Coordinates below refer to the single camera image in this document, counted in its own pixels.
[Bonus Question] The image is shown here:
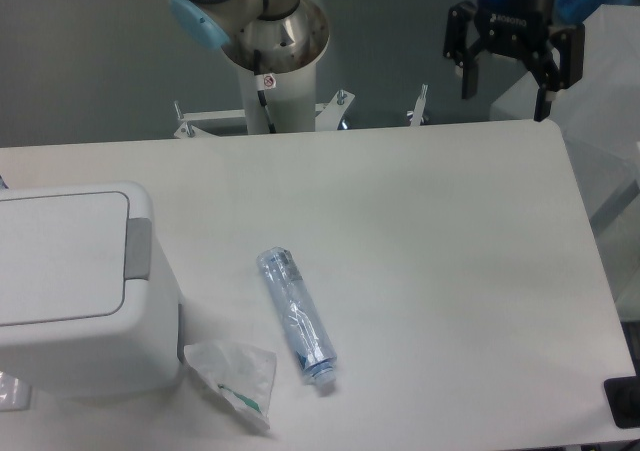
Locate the white trash can lid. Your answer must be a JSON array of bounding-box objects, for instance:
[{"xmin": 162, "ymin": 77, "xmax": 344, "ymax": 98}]
[{"xmin": 1, "ymin": 191, "xmax": 129, "ymax": 326}]

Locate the silver robot arm blue cap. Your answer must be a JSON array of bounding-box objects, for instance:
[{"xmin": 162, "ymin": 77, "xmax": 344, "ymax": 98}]
[{"xmin": 169, "ymin": 0, "xmax": 585, "ymax": 121}]

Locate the white metal base bracket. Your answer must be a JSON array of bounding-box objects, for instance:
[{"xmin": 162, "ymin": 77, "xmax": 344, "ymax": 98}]
[{"xmin": 172, "ymin": 83, "xmax": 431, "ymax": 140}]

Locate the white trash can body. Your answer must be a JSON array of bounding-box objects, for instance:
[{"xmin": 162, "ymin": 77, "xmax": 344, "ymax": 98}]
[{"xmin": 1, "ymin": 182, "xmax": 183, "ymax": 399}]

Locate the black device at table edge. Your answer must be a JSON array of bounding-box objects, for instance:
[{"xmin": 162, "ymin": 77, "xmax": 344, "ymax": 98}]
[{"xmin": 604, "ymin": 376, "xmax": 639, "ymax": 429}]

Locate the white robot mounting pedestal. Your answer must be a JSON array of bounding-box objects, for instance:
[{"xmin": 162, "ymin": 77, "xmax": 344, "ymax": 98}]
[{"xmin": 235, "ymin": 62, "xmax": 316, "ymax": 135}]

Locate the clear plastic bag under can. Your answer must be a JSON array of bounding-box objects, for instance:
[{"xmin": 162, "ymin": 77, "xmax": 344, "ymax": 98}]
[{"xmin": 0, "ymin": 371, "xmax": 32, "ymax": 412}]

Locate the crushed clear plastic bottle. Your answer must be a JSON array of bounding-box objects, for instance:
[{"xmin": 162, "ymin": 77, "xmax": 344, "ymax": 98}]
[{"xmin": 256, "ymin": 247, "xmax": 337, "ymax": 391}]

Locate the crumpled clear plastic wrapper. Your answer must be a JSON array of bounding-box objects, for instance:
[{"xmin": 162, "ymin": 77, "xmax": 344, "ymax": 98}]
[{"xmin": 183, "ymin": 340, "xmax": 277, "ymax": 432}]

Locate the grey trash can push button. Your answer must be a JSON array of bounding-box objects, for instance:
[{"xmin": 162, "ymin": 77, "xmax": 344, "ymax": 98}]
[{"xmin": 124, "ymin": 218, "xmax": 152, "ymax": 280}]

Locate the black cable on pedestal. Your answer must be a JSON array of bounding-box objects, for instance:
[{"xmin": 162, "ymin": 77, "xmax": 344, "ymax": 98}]
[{"xmin": 252, "ymin": 49, "xmax": 277, "ymax": 135}]

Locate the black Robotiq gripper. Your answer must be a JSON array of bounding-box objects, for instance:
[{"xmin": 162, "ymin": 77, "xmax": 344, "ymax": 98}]
[{"xmin": 443, "ymin": 0, "xmax": 585, "ymax": 122}]

